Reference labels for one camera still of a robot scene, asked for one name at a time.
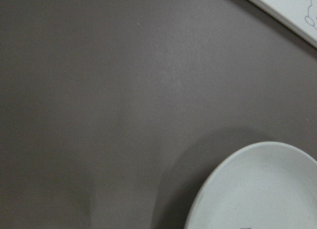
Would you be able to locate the beige rectangular tray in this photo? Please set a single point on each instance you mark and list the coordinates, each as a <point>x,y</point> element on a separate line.
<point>298,15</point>

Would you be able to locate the round white plate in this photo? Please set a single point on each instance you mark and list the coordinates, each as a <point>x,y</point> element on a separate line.
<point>266,185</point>

